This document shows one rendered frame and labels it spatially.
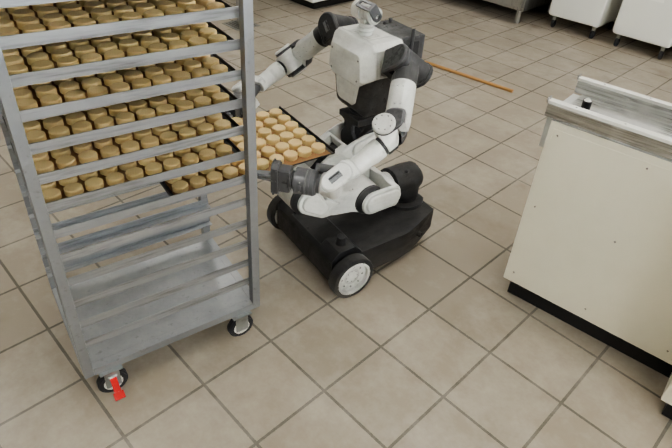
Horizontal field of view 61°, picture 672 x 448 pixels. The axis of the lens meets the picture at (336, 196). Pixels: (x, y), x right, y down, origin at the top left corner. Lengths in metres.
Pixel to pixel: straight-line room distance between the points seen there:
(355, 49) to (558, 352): 1.40
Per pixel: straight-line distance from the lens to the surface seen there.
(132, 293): 2.30
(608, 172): 2.16
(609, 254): 2.31
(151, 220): 2.34
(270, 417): 2.06
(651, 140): 2.09
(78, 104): 1.57
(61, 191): 1.77
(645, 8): 5.85
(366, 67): 2.09
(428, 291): 2.52
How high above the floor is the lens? 1.71
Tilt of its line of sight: 35 degrees down
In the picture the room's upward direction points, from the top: 4 degrees clockwise
